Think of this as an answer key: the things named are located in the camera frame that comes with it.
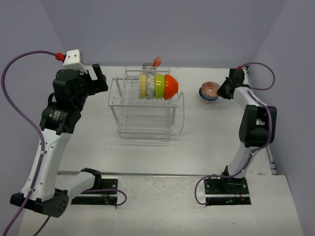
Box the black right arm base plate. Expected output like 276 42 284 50
204 178 251 206

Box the white wire dish rack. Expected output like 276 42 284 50
108 66 185 141

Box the yellow rim patterned bowl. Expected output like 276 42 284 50
138 73 148 99

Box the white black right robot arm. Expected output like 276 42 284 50
218 67 277 193

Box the lime green bowl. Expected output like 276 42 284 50
155 74 166 99

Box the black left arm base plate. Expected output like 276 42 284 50
71 177 118 206

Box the teal triangle pattern bowl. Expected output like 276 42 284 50
198 89 219 103

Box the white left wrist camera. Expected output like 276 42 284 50
63 49 87 73

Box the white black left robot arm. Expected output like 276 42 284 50
10 64 108 218

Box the orange clip on grey block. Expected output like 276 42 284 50
142 56 161 67

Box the red rim zigzag bowl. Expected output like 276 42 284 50
200 82 220 96

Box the white green orange patterned bowl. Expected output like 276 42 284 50
147 73 156 99

